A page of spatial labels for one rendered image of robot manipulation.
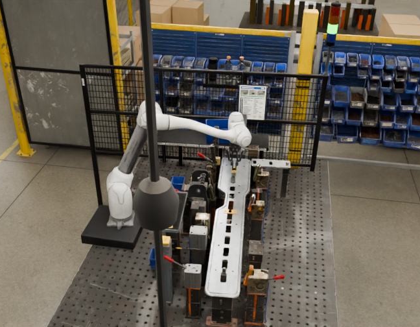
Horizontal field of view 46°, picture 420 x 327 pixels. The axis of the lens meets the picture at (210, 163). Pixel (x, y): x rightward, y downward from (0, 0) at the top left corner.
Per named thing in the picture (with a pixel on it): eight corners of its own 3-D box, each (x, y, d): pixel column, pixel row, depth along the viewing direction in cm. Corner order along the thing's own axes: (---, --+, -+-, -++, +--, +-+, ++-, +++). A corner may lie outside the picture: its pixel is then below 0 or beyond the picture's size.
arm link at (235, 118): (225, 130, 342) (231, 139, 331) (226, 110, 334) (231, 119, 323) (240, 128, 344) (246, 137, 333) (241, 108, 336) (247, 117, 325)
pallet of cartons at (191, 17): (191, 86, 733) (190, 15, 677) (140, 81, 747) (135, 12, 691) (209, 59, 832) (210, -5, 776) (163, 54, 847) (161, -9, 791)
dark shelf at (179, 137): (268, 151, 381) (269, 148, 379) (153, 145, 388) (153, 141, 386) (268, 137, 399) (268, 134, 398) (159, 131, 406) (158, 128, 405)
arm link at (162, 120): (170, 117, 314) (166, 108, 325) (141, 115, 309) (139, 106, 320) (167, 135, 320) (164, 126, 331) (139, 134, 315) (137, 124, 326)
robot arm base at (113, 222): (105, 230, 336) (105, 224, 333) (110, 211, 355) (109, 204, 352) (132, 230, 337) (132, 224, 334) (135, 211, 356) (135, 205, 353)
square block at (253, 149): (255, 189, 390) (258, 150, 371) (245, 188, 390) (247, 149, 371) (255, 183, 397) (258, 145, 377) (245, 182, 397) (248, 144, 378)
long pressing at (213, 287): (244, 298, 256) (244, 296, 255) (201, 295, 258) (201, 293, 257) (251, 159, 372) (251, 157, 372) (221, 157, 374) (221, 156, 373)
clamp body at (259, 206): (263, 248, 332) (267, 207, 313) (245, 247, 333) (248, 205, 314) (264, 239, 339) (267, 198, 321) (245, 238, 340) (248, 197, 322)
